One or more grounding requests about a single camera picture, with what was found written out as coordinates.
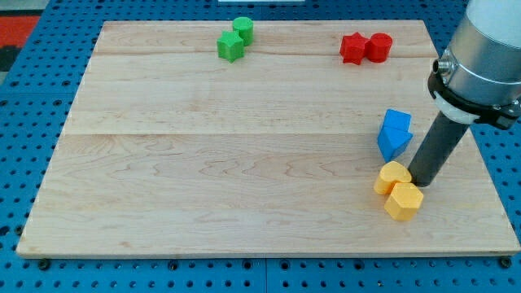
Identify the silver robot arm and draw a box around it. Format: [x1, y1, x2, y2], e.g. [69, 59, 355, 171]
[428, 0, 520, 129]

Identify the blue cube block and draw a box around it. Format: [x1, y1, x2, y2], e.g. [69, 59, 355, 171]
[383, 108, 412, 132]

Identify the wooden board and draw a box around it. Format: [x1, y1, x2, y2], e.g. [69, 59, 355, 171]
[16, 20, 520, 259]

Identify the green star block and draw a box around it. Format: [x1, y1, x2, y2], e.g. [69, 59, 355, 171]
[217, 31, 244, 63]

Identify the green cylinder block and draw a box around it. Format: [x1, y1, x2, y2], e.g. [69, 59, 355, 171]
[232, 16, 254, 46]

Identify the blue triangle block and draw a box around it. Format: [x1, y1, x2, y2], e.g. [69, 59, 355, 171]
[377, 126, 413, 163]

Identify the yellow heart block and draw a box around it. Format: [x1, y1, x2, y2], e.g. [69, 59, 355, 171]
[374, 161, 412, 195]

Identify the red star block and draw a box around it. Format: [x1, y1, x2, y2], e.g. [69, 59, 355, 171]
[339, 33, 370, 65]

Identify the red cylinder block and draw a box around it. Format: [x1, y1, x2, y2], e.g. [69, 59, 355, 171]
[366, 33, 393, 63]

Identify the yellow hexagon block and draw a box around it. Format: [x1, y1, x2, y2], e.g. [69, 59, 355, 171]
[383, 183, 424, 221]

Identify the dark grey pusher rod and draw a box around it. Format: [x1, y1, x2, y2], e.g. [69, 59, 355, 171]
[408, 112, 469, 187]

